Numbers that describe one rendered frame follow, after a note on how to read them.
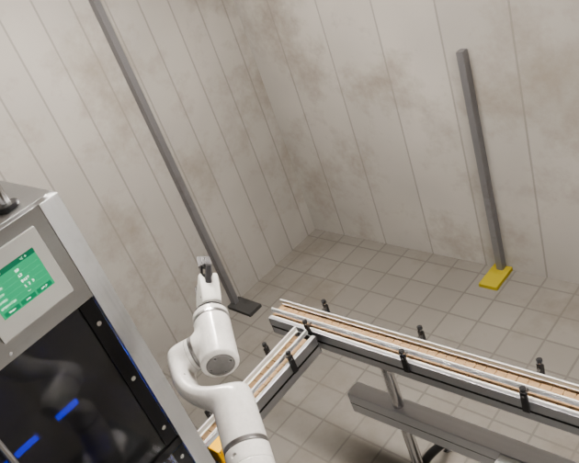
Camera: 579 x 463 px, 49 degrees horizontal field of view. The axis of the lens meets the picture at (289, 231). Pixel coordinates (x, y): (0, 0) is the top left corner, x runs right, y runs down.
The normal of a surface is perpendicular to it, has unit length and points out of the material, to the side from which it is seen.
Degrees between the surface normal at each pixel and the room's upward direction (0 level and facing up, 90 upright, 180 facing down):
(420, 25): 90
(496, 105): 90
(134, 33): 90
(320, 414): 0
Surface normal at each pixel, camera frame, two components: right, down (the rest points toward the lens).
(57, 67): 0.71, 0.15
